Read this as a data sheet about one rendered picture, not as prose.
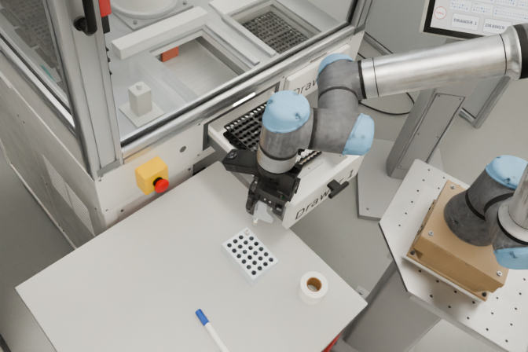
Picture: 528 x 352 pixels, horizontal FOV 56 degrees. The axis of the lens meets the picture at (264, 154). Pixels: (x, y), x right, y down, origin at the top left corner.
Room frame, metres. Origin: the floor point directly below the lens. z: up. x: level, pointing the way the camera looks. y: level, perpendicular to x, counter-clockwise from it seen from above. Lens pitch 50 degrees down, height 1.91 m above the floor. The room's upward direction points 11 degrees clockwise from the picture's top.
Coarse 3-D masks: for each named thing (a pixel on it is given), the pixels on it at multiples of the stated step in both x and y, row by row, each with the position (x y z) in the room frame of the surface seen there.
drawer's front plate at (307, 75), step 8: (344, 48) 1.34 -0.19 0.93; (312, 64) 1.22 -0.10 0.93; (296, 72) 1.17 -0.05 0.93; (304, 72) 1.18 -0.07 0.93; (312, 72) 1.21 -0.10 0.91; (288, 80) 1.13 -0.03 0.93; (296, 80) 1.15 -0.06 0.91; (304, 80) 1.18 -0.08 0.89; (312, 80) 1.22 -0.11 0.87; (288, 88) 1.13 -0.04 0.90; (296, 88) 1.16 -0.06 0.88; (304, 88) 1.19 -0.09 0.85; (312, 88) 1.23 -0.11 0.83
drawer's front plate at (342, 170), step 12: (360, 156) 0.89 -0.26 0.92; (336, 168) 0.82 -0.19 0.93; (348, 168) 0.85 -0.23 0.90; (324, 180) 0.78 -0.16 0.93; (336, 180) 0.82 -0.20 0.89; (348, 180) 0.88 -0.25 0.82; (300, 192) 0.73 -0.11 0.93; (312, 192) 0.74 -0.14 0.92; (288, 204) 0.69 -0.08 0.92; (300, 204) 0.71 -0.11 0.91; (288, 216) 0.68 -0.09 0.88; (300, 216) 0.72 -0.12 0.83
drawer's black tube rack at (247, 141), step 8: (248, 112) 0.99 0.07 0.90; (256, 112) 1.00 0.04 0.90; (248, 120) 0.96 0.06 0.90; (256, 120) 0.97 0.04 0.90; (232, 128) 0.92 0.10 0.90; (240, 128) 0.93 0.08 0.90; (248, 128) 0.96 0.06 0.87; (256, 128) 0.94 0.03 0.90; (224, 136) 0.92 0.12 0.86; (232, 136) 0.92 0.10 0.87; (240, 136) 0.90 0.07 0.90; (248, 136) 0.90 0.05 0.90; (256, 136) 0.94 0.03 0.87; (240, 144) 0.90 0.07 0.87; (248, 144) 0.87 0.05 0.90; (256, 144) 0.88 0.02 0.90; (320, 152) 0.92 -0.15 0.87
